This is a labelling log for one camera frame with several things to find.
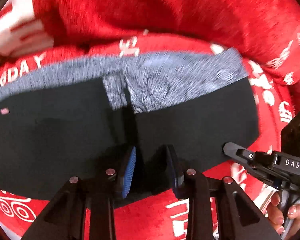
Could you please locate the person's right hand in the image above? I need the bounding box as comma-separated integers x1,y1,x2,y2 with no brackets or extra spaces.
266,192,300,240

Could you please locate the red wedding sofa cover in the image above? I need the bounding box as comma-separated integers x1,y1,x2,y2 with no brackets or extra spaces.
0,0,300,239

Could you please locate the black pants blue trim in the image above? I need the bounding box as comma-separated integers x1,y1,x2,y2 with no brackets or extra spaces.
0,48,259,203

